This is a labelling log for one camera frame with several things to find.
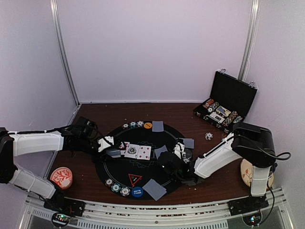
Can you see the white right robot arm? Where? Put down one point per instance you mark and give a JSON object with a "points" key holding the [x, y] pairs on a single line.
{"points": [[250, 142]]}

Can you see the green chip row in case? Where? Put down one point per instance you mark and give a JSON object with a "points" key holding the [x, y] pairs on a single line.
{"points": [[212, 107]]}

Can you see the card dealt to dealer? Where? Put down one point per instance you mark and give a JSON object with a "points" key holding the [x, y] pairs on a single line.
{"points": [[188, 142]]}

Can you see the right chip rows in case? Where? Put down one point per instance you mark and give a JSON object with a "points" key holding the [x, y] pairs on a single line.
{"points": [[233, 118]]}

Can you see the round wooden coaster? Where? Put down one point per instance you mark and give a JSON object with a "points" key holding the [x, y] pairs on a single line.
{"points": [[246, 173]]}

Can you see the red chip row in case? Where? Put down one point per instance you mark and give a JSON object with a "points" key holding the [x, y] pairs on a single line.
{"points": [[208, 103]]}

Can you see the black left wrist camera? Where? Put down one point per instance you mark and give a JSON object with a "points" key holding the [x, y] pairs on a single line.
{"points": [[86, 128]]}

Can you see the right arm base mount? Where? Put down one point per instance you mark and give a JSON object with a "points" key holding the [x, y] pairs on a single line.
{"points": [[250, 208]]}

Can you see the round black poker mat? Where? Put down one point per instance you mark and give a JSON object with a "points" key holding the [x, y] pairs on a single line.
{"points": [[118, 169]]}

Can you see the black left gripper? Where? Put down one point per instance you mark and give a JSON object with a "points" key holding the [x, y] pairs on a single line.
{"points": [[100, 156]]}

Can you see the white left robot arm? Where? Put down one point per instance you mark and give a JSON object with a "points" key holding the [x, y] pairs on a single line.
{"points": [[84, 138]]}

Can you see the ace of spades card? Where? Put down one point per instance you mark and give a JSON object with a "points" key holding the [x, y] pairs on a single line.
{"points": [[132, 151]]}

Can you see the red triangular all-in marker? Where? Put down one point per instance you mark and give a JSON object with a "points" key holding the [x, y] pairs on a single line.
{"points": [[134, 179]]}

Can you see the red white patterned cup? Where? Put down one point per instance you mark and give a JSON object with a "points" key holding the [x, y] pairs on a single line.
{"points": [[63, 177]]}

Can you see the aluminium frame post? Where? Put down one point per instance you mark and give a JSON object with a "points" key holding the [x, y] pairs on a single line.
{"points": [[63, 55], [252, 27]]}

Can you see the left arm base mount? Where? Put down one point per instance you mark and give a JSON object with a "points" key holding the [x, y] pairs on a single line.
{"points": [[65, 208]]}

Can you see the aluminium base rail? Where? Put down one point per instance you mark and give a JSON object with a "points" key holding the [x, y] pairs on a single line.
{"points": [[210, 215]]}

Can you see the aluminium frame post left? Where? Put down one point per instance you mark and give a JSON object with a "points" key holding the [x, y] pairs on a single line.
{"points": [[63, 55]]}

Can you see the card dealt to small blind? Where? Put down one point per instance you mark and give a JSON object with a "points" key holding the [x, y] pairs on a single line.
{"points": [[154, 189]]}

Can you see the blue patterned card deck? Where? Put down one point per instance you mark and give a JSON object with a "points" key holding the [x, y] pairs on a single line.
{"points": [[114, 153]]}

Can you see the card dealt to big blind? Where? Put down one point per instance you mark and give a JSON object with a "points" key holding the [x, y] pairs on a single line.
{"points": [[157, 126]]}

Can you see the black poker chip case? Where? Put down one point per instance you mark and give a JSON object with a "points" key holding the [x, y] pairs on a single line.
{"points": [[232, 94]]}

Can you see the nine of hearts card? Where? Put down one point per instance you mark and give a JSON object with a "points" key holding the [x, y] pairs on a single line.
{"points": [[124, 147]]}

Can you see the yellow big blind button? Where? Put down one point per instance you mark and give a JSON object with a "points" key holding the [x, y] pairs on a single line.
{"points": [[148, 125]]}

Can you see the blue white chip stack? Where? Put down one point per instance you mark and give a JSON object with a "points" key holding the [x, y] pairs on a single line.
{"points": [[209, 136]]}

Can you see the blue small blind button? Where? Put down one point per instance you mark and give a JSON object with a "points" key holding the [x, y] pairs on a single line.
{"points": [[137, 192]]}

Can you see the aluminium frame post right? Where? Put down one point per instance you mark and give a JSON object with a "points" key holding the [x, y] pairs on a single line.
{"points": [[252, 27]]}

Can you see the card deck in case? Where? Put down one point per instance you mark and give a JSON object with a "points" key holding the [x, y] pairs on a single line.
{"points": [[220, 114]]}

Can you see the diamonds face-up card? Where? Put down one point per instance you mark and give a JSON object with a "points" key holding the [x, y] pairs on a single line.
{"points": [[144, 153]]}

